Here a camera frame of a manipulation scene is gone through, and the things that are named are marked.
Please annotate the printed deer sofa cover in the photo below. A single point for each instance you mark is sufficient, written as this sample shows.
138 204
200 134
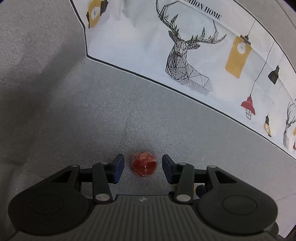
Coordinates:
215 52

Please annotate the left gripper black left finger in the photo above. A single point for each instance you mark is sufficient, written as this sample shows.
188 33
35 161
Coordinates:
101 175

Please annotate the wrapped red fruit far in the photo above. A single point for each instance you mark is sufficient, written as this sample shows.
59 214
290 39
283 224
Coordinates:
144 164

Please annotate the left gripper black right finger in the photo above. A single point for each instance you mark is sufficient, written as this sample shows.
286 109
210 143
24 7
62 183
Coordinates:
184 176

